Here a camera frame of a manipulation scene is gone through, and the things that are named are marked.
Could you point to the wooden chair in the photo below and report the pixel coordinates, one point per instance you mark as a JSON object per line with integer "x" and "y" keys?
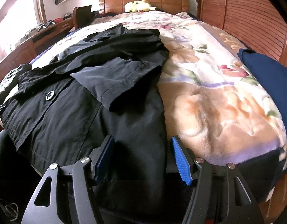
{"x": 84, "y": 16}

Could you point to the dark grey folded garment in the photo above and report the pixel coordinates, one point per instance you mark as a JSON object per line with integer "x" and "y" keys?
{"x": 10, "y": 79}

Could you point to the window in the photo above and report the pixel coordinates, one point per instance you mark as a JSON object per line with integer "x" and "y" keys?
{"x": 15, "y": 9}

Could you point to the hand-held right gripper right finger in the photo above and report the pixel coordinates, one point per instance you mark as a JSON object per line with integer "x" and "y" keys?
{"x": 181, "y": 161}

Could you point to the metal pot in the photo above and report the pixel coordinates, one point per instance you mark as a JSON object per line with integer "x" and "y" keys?
{"x": 67, "y": 15}

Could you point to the black button coat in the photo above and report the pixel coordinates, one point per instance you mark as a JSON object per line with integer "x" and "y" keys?
{"x": 75, "y": 112}

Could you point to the wooden desk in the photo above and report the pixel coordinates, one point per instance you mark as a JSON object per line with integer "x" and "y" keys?
{"x": 22, "y": 53}

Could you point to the wooden bed headboard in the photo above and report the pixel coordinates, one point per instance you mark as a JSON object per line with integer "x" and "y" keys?
{"x": 171, "y": 0}

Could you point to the floral blanket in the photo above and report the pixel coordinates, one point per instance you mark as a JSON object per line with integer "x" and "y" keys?
{"x": 215, "y": 109}

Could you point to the yellow plush toy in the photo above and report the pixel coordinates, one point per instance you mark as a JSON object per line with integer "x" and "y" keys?
{"x": 138, "y": 6}

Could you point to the black tool on stand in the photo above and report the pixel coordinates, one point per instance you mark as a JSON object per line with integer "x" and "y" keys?
{"x": 46, "y": 25}

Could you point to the red bowl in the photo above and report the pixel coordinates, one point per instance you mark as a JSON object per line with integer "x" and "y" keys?
{"x": 58, "y": 19}

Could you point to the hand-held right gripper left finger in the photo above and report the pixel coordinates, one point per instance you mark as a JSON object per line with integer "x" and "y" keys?
{"x": 102, "y": 161}

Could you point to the navy folded cloth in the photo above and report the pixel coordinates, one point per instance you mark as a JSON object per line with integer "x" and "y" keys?
{"x": 262, "y": 74}

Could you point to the wooden slatted wardrobe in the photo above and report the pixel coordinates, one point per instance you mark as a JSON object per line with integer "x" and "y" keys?
{"x": 246, "y": 11}

